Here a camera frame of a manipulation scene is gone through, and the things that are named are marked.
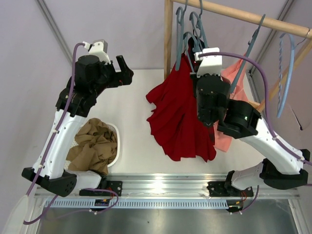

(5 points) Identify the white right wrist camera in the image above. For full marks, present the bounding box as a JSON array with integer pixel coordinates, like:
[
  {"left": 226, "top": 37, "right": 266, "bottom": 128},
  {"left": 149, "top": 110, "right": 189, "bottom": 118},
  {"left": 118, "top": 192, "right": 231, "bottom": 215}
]
[{"left": 194, "top": 47, "right": 222, "bottom": 78}]

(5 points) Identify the grey-blue hanger with pink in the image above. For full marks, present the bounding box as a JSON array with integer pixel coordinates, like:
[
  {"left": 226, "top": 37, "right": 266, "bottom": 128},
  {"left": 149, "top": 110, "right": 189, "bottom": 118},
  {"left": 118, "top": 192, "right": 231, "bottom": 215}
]
[{"left": 230, "top": 14, "right": 266, "bottom": 93}]

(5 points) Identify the light blue hanger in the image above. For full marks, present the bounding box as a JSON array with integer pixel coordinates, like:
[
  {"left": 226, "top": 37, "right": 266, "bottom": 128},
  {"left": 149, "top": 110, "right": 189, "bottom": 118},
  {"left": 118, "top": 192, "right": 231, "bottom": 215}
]
[{"left": 276, "top": 33, "right": 296, "bottom": 118}]

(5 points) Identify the wooden clothes rack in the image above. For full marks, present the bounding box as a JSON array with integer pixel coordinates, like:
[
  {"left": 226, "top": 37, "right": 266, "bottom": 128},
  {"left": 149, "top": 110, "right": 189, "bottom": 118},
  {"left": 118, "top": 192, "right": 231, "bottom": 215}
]
[{"left": 163, "top": 0, "right": 312, "bottom": 113}]

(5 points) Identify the red skirt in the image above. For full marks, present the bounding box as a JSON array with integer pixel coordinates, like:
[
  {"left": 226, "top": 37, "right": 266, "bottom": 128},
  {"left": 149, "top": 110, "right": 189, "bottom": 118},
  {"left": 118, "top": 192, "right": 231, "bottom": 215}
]
[{"left": 146, "top": 55, "right": 216, "bottom": 162}]

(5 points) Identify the white perforated laundry basket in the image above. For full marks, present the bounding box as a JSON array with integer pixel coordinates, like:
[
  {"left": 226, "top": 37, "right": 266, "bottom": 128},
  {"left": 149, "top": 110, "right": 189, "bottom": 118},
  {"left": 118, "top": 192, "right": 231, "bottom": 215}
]
[{"left": 65, "top": 123, "right": 121, "bottom": 169}]

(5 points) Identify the white slotted cable duct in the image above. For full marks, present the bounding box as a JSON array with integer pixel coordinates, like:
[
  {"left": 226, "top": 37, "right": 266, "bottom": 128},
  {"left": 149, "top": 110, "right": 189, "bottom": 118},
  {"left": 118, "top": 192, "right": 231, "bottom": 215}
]
[{"left": 51, "top": 198, "right": 240, "bottom": 209}]

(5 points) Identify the aluminium mounting rail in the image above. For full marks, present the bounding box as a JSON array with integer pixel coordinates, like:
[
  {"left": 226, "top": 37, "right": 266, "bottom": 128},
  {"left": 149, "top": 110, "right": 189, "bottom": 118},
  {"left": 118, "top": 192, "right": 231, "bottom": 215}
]
[{"left": 34, "top": 174, "right": 300, "bottom": 199}]

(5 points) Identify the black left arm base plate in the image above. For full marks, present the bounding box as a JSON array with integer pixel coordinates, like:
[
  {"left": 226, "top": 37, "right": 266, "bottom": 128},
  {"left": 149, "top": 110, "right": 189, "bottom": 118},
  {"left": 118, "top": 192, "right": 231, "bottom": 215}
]
[{"left": 79, "top": 180, "right": 123, "bottom": 196}]

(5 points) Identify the red navy plaid garment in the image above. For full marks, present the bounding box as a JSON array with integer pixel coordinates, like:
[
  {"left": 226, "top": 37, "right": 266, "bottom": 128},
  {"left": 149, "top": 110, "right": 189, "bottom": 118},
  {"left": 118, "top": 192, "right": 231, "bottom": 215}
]
[{"left": 186, "top": 37, "right": 215, "bottom": 145}]

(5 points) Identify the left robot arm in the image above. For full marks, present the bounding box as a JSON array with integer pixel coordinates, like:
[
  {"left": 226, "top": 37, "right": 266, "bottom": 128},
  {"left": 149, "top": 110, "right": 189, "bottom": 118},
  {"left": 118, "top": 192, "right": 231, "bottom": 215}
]
[{"left": 21, "top": 55, "right": 134, "bottom": 197}]

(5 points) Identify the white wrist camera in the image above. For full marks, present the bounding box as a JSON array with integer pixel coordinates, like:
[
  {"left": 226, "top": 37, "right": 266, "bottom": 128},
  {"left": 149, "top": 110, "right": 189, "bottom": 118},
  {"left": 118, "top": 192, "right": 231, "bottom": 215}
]
[
  {"left": 82, "top": 39, "right": 111, "bottom": 64},
  {"left": 194, "top": 47, "right": 222, "bottom": 78}
]

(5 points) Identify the tan garment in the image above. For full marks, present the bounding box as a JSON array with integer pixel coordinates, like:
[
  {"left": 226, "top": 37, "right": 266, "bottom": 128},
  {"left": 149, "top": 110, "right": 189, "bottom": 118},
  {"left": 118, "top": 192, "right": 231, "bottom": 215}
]
[{"left": 66, "top": 117, "right": 118, "bottom": 175}]

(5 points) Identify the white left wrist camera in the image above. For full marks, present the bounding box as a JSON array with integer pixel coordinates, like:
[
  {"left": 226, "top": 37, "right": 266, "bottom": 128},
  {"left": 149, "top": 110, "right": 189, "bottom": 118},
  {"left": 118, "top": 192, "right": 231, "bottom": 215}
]
[{"left": 82, "top": 39, "right": 111, "bottom": 64}]

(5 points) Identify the grey-blue hanger with plaid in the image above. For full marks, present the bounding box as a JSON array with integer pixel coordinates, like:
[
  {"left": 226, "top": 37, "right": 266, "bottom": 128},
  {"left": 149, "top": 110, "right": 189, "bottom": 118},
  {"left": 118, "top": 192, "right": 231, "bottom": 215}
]
[{"left": 189, "top": 0, "right": 208, "bottom": 50}]

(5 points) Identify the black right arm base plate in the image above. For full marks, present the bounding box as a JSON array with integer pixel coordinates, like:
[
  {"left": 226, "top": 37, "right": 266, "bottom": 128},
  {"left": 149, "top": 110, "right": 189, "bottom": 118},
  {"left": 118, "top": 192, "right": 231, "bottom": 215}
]
[{"left": 207, "top": 181, "right": 254, "bottom": 197}]

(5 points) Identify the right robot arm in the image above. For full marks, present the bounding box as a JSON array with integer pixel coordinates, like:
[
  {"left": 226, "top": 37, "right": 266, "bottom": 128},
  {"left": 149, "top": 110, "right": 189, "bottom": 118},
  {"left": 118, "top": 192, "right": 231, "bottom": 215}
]
[{"left": 194, "top": 73, "right": 310, "bottom": 193}]

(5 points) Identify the pink garment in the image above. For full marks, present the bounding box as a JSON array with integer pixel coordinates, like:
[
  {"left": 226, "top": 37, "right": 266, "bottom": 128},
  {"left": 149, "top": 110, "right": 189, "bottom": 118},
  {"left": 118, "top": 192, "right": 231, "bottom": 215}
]
[{"left": 214, "top": 59, "right": 248, "bottom": 152}]

